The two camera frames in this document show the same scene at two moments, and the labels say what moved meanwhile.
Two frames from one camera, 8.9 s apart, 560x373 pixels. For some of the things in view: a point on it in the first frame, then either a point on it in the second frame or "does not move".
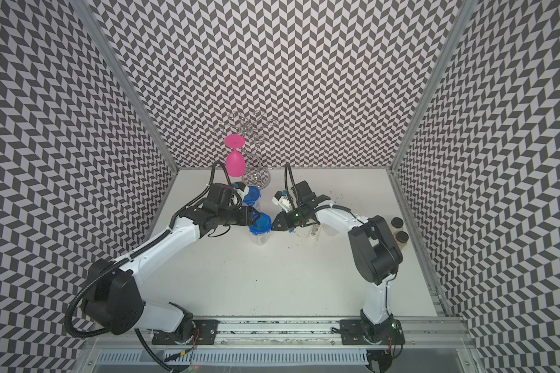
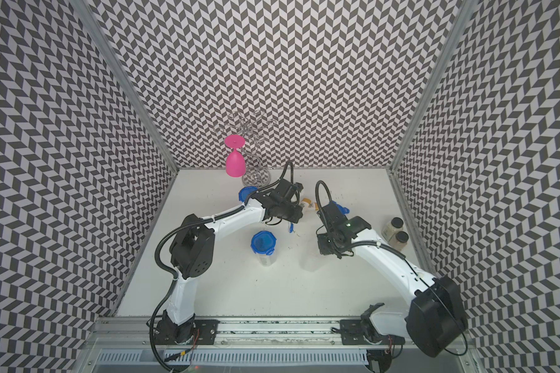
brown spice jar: x=401 y=238 does not move
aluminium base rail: x=417 y=333 does not move
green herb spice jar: x=397 y=222 does not move
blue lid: x=261 y=225 → x=264 y=242
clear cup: x=260 y=239 → x=267 y=260
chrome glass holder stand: x=257 y=176 does not move
